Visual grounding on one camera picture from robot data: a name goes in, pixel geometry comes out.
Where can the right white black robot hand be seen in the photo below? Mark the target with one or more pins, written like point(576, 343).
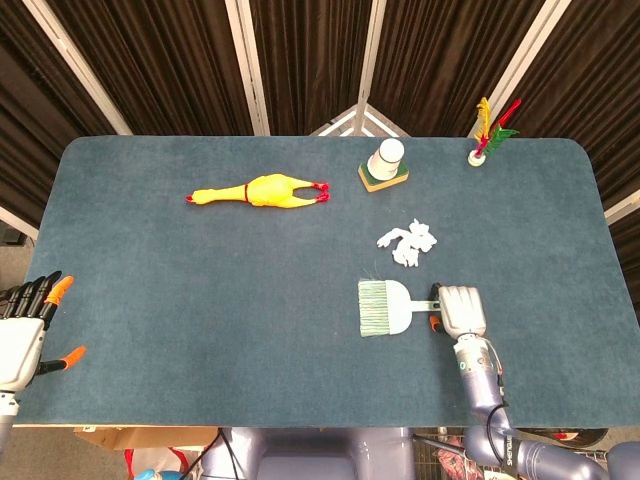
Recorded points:
point(462, 310)

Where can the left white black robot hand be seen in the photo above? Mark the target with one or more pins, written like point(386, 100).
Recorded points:
point(20, 345)

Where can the pale green hand broom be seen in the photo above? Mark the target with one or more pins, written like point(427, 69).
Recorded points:
point(392, 307)

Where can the white paper scrap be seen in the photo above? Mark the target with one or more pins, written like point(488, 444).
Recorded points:
point(417, 245)
point(392, 236)

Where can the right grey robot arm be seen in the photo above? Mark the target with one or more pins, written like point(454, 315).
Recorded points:
point(475, 380)

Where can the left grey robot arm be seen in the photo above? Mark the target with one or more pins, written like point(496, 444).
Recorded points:
point(6, 415)

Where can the yellow green sponge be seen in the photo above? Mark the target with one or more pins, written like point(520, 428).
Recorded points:
point(385, 185)

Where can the brown cardboard box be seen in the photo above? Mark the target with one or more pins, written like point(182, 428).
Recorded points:
point(140, 436)

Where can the white paper cup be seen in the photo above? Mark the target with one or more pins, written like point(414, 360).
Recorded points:
point(386, 160)

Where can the colourful feather shuttlecock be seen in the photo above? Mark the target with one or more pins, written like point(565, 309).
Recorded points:
point(486, 137)

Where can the red white bag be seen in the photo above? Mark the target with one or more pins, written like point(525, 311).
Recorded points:
point(150, 462)

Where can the blue felt table cover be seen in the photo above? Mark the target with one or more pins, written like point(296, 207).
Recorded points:
point(225, 310)

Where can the grey robot torso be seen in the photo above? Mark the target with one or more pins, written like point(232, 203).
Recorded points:
point(310, 455)

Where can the yellow rubber chicken toy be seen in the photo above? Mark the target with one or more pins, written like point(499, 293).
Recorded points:
point(267, 190)

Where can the white metal frame post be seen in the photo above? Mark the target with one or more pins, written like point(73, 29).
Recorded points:
point(247, 65)
point(17, 222)
point(622, 207)
point(370, 50)
point(74, 60)
point(522, 50)

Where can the white triangular base frame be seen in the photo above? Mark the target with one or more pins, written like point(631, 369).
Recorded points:
point(372, 122)

